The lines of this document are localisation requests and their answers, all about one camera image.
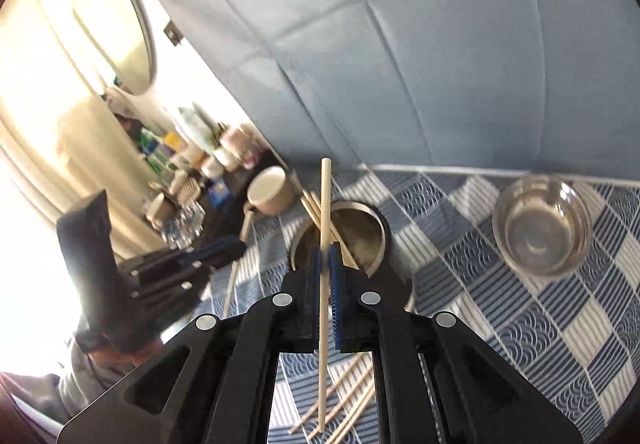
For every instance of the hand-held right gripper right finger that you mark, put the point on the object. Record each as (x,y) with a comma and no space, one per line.
(339,309)

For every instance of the pink lidded jar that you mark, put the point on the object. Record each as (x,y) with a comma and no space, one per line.
(242,138)

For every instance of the blue box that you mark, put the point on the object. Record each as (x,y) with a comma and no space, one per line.
(220,191)

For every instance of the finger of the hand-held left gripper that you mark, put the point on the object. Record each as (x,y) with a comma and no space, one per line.
(180,291)
(220,250)

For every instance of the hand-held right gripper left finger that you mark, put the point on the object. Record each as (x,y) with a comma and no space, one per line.
(305,314)

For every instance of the beige curtain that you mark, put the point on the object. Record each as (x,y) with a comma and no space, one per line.
(40,123)

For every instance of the pale green white bottle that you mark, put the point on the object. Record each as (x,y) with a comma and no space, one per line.
(197,128)

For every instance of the crinkled glass dish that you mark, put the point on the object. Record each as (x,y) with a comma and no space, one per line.
(184,224)

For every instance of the grey-blue backdrop cloth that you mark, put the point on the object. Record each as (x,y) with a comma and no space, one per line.
(400,48)

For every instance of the oval wall mirror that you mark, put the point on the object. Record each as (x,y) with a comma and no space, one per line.
(112,23)

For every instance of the black side shelf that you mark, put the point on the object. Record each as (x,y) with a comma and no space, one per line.
(240,181)

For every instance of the black cylindrical utensil holder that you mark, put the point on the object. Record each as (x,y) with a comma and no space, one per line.
(396,269)

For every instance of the beige mug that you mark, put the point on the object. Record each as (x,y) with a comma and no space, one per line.
(272,191)

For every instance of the stainless steel dish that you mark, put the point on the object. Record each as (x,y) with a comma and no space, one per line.
(542,229)

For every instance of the blue patterned tablecloth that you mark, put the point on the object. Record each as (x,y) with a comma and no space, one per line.
(500,324)

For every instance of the small beige cup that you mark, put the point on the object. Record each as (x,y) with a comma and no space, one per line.
(160,210)

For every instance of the wooden hair brush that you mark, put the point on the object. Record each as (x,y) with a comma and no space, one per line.
(189,190)

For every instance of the slim wooden chopstick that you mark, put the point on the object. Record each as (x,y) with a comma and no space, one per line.
(320,204)
(325,204)
(312,211)

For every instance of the potted succulent white pot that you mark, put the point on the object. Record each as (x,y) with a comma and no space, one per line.
(220,148)

